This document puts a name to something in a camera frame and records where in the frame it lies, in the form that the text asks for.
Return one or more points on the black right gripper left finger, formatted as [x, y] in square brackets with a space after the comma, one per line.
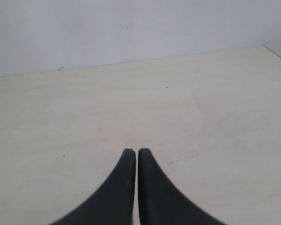
[112, 203]

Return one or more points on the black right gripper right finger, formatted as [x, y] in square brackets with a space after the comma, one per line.
[160, 202]

